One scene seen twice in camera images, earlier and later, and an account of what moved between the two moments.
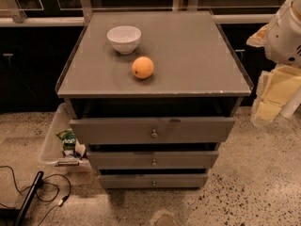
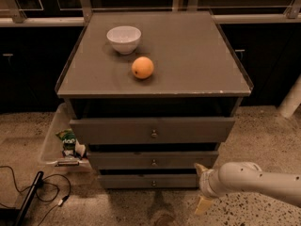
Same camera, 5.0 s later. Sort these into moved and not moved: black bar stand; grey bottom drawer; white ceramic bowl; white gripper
Moved: white gripper
Not moved: grey bottom drawer; white ceramic bowl; black bar stand
